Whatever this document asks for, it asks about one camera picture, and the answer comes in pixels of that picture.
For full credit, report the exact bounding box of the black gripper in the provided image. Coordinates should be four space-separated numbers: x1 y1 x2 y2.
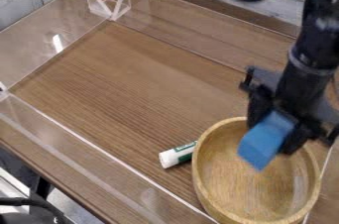
240 65 339 155

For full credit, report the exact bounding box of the blue rectangular block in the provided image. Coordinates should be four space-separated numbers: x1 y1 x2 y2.
237 111 295 171

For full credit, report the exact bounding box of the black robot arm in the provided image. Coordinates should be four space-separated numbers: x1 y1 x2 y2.
239 0 339 155

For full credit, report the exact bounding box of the brown wooden bowl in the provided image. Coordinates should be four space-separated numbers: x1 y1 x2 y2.
192 117 320 224

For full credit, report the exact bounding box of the white green glue stick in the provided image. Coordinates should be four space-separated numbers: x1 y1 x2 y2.
159 141 196 168

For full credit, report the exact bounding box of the black metal stand base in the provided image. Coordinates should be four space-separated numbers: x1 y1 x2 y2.
0 198 72 224

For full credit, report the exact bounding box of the clear acrylic barrier wall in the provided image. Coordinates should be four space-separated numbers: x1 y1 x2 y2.
0 0 339 224

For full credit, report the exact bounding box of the black cable loop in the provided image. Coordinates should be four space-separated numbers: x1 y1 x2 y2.
0 197 68 224

